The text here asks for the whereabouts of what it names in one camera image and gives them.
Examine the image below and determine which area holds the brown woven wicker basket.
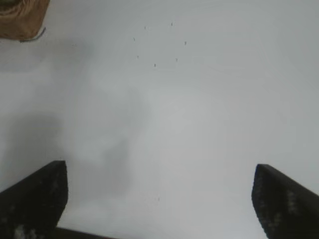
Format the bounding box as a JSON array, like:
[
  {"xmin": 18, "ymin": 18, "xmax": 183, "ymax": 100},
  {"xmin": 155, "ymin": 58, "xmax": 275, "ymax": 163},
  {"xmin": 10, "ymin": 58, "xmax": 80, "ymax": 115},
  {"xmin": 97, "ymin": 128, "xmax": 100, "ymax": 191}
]
[{"xmin": 0, "ymin": 0, "xmax": 51, "ymax": 41}]

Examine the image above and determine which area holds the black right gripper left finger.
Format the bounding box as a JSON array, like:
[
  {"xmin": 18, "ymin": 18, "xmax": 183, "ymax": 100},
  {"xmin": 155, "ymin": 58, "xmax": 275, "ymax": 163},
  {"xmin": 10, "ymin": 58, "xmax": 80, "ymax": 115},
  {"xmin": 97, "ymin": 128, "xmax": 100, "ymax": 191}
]
[{"xmin": 0, "ymin": 160, "xmax": 69, "ymax": 239}]

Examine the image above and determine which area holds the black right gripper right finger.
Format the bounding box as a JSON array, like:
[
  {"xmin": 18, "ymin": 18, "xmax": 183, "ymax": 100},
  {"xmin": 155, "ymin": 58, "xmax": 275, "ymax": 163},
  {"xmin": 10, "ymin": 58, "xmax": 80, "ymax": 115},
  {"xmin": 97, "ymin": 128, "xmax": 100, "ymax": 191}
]
[{"xmin": 251, "ymin": 163, "xmax": 319, "ymax": 239}]

